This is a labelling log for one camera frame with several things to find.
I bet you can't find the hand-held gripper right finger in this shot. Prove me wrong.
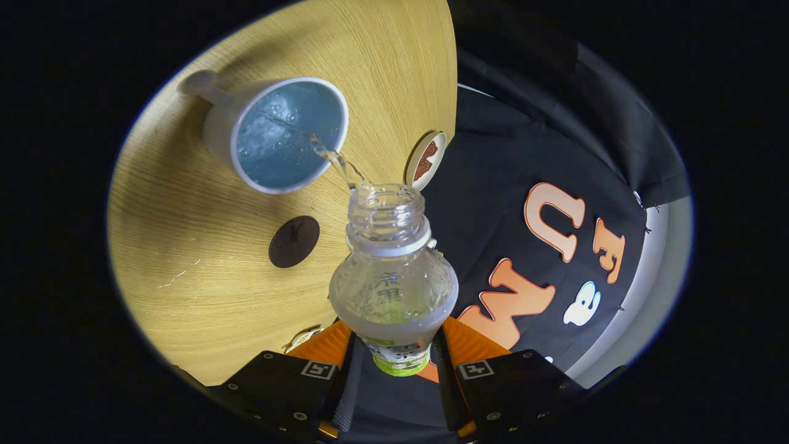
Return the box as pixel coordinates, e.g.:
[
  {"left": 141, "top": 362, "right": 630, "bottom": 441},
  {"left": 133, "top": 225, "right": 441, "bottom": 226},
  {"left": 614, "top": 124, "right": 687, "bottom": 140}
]
[{"left": 431, "top": 316, "right": 586, "bottom": 440}]

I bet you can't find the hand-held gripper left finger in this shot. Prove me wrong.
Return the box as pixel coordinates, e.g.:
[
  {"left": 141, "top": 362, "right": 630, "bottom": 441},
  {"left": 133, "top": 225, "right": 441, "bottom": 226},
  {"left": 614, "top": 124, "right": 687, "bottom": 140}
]
[{"left": 213, "top": 319, "right": 357, "bottom": 442}]

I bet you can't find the clear plastic juice bottle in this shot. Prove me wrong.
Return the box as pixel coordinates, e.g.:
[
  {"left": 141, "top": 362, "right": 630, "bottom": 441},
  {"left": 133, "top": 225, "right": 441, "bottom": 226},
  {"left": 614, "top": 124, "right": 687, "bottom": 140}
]
[{"left": 329, "top": 183, "right": 459, "bottom": 377}]

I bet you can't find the dark brown round coaster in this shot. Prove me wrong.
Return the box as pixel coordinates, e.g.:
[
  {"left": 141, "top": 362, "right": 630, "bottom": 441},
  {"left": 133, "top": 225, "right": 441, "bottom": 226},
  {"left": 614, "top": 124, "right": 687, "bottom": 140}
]
[{"left": 268, "top": 215, "right": 321, "bottom": 269}]

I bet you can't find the white cup with blue inside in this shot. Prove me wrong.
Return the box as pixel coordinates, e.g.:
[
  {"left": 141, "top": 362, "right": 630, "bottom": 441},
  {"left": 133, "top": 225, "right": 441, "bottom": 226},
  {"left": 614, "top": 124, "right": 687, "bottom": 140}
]
[{"left": 178, "top": 69, "right": 350, "bottom": 195}]

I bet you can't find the wooden table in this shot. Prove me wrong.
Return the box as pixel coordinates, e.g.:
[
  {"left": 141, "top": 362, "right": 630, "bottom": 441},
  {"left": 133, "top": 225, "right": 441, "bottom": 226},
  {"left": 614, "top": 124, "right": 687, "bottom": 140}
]
[{"left": 108, "top": 0, "right": 457, "bottom": 386}]

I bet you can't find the small white plate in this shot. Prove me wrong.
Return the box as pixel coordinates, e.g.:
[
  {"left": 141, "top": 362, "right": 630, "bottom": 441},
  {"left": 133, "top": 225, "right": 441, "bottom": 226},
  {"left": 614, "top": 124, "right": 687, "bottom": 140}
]
[{"left": 405, "top": 131, "right": 448, "bottom": 191}]

